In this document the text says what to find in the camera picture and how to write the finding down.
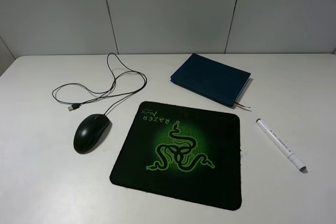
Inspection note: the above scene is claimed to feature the black mouse usb cable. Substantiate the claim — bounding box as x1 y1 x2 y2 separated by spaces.
51 52 147 116

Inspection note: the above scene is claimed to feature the dark blue notebook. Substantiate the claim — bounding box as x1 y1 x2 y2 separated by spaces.
171 54 250 109

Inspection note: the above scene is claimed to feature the black green razer mousepad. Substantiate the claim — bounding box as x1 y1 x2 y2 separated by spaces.
110 101 242 210

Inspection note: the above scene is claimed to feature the black computer mouse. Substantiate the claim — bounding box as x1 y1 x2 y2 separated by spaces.
73 114 111 154

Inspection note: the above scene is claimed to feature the white marker pen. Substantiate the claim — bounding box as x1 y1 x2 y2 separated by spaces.
256 118 307 173

